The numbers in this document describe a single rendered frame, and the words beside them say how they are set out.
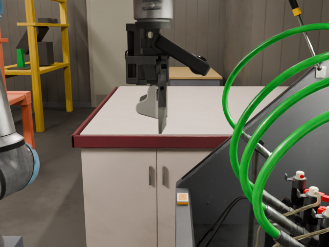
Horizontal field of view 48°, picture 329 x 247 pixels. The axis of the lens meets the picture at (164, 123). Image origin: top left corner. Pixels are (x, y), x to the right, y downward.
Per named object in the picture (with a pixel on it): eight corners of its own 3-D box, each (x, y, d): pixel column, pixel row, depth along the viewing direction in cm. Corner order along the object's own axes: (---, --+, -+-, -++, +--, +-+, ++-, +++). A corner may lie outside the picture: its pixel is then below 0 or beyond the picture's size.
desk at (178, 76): (209, 110, 672) (210, 66, 653) (220, 131, 530) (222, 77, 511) (167, 110, 672) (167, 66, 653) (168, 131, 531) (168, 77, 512)
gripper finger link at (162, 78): (157, 109, 73) (157, 65, 73) (166, 109, 73) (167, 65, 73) (156, 106, 68) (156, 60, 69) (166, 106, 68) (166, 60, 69)
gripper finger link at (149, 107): (136, 133, 72) (136, 86, 73) (166, 134, 72) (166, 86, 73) (134, 133, 69) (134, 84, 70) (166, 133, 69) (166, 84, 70)
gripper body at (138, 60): (130, 82, 78) (129, 22, 75) (172, 82, 77) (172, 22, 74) (126, 87, 70) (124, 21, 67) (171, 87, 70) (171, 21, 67)
